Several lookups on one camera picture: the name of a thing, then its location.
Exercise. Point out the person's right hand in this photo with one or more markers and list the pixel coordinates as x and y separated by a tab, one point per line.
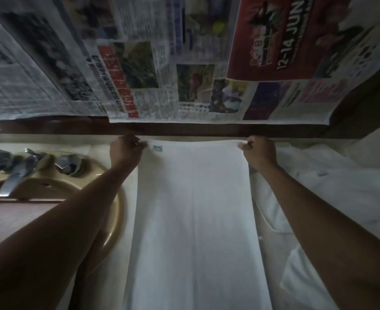
261	153

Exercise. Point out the person's left hand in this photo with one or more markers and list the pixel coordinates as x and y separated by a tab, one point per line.
122	152

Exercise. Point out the person's right fingers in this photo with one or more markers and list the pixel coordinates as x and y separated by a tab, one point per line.
245	145

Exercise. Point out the person's left fingers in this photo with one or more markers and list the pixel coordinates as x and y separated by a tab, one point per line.
140	144

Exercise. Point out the white towel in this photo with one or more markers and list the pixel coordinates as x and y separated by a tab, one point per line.
194	222

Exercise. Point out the beige sink basin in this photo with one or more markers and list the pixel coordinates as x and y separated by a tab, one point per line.
89	203

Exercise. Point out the colourful newspaper sheet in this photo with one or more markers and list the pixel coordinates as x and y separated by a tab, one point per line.
228	58

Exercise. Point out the pile of white towels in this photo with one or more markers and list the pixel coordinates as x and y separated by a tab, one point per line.
325	203

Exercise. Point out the chrome faucet spout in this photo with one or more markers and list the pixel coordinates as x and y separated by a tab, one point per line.
15	177

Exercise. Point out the grey newspaper sheet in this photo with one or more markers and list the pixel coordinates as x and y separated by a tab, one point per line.
31	61

